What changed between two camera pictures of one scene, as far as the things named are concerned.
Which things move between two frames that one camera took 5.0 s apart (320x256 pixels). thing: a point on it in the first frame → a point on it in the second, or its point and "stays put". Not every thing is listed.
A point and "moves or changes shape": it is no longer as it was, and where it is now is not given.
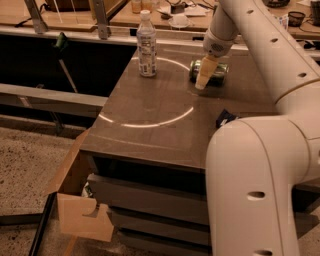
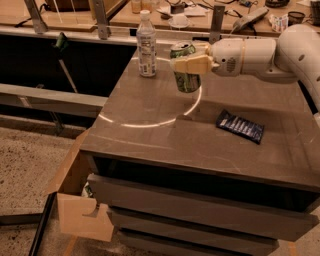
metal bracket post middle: [101, 18] stays put
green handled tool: [60, 44] stays put
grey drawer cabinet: [147, 157] stays put
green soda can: [218, 78] moves or changes shape
